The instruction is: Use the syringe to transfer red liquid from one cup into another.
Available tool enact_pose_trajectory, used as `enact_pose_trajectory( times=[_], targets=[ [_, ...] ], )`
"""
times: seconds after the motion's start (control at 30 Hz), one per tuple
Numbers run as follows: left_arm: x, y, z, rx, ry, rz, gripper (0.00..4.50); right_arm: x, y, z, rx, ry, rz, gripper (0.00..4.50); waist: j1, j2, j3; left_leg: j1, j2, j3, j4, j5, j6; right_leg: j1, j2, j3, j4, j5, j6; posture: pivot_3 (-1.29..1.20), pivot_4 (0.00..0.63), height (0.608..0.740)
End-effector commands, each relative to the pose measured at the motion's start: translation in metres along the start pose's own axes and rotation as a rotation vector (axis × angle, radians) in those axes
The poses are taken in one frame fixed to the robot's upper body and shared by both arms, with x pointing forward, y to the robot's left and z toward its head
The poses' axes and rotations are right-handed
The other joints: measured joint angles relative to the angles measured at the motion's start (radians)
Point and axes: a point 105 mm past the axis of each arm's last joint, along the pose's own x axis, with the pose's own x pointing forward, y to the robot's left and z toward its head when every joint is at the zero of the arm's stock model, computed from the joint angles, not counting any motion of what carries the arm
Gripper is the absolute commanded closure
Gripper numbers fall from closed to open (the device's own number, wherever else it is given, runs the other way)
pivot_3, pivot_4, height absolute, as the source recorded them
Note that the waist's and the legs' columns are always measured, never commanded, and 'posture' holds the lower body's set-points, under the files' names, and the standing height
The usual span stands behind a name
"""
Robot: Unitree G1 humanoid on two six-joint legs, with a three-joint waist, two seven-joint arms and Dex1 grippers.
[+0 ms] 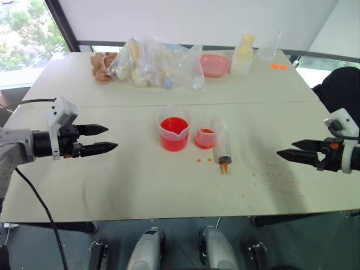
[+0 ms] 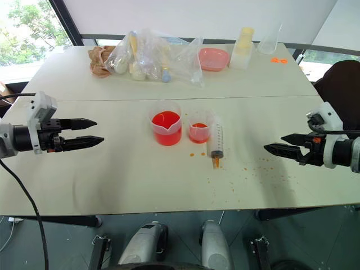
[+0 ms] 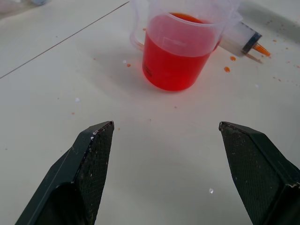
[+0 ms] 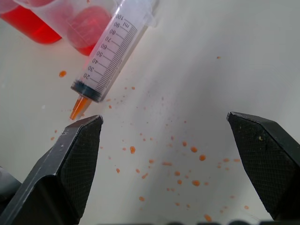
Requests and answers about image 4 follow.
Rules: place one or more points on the clear plastic syringe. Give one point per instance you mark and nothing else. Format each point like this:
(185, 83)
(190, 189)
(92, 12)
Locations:
(110, 56)

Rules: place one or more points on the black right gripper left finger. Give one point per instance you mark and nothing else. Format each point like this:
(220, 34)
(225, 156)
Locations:
(68, 164)

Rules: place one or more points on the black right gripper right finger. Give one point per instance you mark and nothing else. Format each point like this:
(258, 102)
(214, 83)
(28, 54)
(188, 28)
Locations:
(267, 159)

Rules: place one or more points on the glass beaker with red liquid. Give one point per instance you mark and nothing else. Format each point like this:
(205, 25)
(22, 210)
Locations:
(87, 30)

